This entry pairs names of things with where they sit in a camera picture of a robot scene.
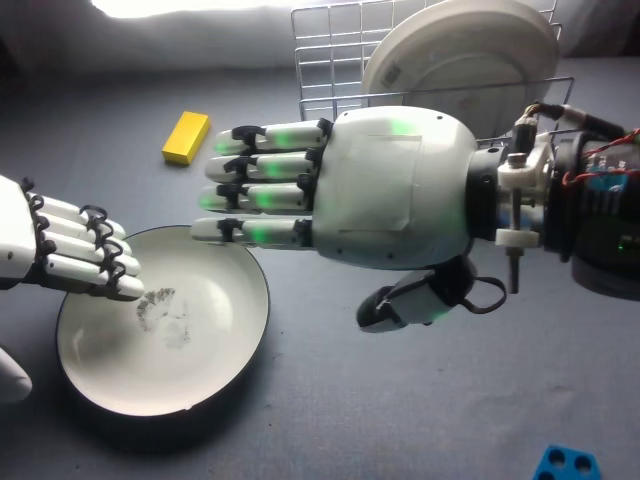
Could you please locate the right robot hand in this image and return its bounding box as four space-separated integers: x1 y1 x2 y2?
189 105 507 335

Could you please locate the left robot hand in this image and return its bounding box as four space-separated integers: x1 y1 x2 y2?
0 174 146 404

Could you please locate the white round plate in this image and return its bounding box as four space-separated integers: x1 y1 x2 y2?
55 225 271 417
360 0 560 140

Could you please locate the yellow rectangular block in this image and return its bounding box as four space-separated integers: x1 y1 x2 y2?
161 110 211 166

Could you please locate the grey tablecloth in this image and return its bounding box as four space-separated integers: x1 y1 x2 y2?
0 54 640 480

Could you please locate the white backdrop cloth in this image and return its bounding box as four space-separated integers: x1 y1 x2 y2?
0 0 640 76

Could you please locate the blue pentagon block with holes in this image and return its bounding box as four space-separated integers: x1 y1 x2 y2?
532 443 601 480

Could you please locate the wire dish rack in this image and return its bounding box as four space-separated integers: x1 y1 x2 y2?
290 0 574 151

